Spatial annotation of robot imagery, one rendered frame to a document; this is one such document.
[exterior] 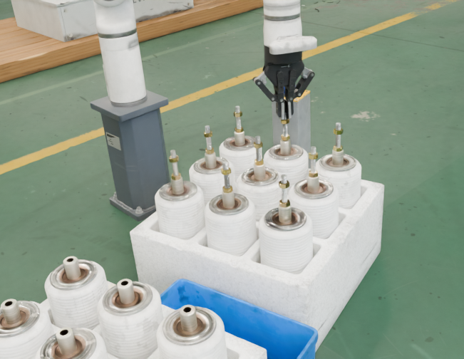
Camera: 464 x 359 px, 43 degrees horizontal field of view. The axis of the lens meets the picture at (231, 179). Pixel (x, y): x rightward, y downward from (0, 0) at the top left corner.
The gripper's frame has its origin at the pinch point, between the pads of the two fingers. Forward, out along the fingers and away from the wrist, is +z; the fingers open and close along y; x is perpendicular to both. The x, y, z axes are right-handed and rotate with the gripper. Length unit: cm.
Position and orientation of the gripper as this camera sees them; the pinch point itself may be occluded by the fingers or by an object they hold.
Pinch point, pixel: (284, 109)
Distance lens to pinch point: 124.2
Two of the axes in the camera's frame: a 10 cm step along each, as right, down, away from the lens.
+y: -9.7, 1.8, -1.8
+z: 0.7, 8.7, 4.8
